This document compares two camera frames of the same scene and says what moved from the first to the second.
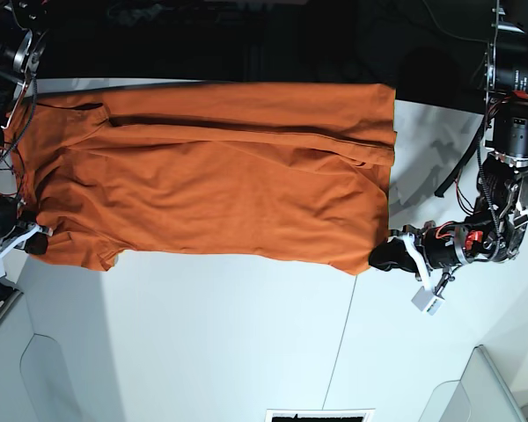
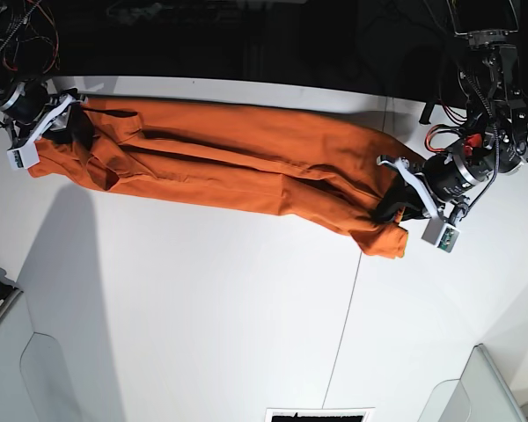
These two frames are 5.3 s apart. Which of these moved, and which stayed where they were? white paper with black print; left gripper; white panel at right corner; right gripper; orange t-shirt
Moved: left gripper; right gripper; orange t-shirt
Stayed: white panel at right corner; white paper with black print
